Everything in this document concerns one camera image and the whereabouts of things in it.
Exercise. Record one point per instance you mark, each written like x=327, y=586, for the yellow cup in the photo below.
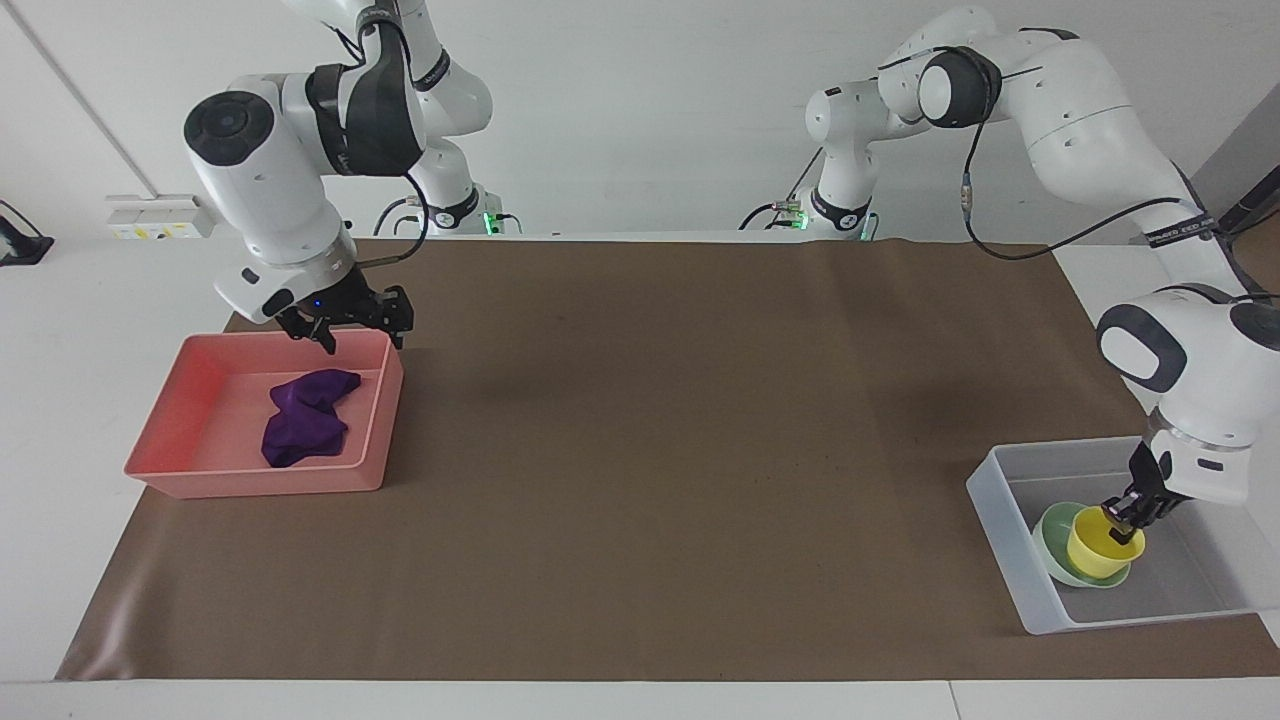
x=1095, y=555

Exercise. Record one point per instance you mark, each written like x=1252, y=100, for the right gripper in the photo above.
x=335, y=300

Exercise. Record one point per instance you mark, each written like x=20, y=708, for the translucent white plastic bin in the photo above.
x=1170, y=590

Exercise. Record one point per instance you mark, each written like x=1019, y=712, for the white power strip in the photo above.
x=160, y=216

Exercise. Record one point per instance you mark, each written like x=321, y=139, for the light green bowl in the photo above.
x=1052, y=545

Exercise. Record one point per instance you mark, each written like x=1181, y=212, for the purple cloth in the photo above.
x=300, y=425

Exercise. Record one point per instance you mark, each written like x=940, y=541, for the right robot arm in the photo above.
x=270, y=190

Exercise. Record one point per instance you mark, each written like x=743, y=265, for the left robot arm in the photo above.
x=1090, y=110

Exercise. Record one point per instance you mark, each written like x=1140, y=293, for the pink plastic tray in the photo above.
x=220, y=450

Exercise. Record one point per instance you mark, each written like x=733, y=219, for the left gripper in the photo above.
x=1155, y=480

